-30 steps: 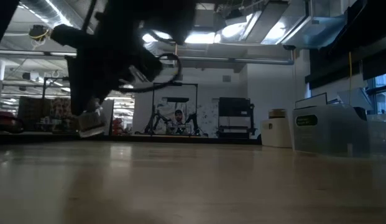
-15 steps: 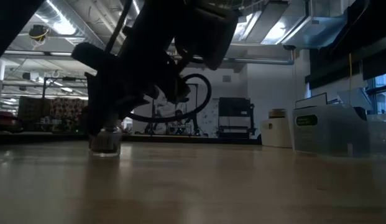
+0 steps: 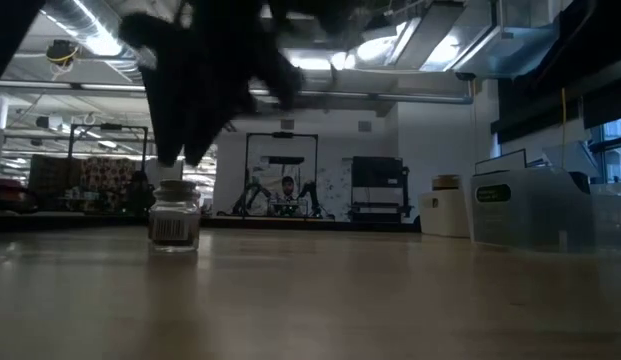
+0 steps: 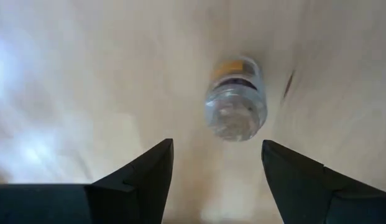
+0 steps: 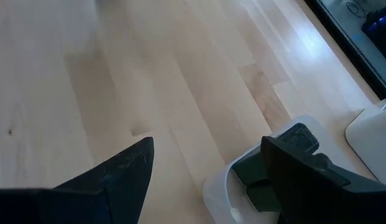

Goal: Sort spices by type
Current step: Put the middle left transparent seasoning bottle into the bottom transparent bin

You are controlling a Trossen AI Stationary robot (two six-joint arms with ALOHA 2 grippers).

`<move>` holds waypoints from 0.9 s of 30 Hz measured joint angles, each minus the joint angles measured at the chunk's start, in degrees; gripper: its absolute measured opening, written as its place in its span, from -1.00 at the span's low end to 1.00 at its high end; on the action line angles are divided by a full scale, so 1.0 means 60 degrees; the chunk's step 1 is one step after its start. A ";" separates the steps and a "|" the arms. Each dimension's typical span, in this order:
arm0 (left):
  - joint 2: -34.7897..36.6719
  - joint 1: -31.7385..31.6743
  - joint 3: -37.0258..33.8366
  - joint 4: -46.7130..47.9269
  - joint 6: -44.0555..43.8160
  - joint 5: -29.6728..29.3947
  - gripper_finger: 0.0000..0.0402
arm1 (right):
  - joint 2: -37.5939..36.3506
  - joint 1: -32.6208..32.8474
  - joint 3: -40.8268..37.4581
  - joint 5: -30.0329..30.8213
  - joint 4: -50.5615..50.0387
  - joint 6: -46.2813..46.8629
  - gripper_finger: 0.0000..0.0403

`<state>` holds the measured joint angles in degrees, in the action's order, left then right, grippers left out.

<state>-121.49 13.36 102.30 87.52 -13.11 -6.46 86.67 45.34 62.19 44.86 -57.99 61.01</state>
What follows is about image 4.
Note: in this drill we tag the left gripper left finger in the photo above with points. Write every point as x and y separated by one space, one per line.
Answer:
87 205

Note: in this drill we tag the small glass spice jar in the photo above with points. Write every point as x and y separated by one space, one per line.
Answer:
236 109

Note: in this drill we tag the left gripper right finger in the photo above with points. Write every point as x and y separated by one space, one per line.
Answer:
320 199

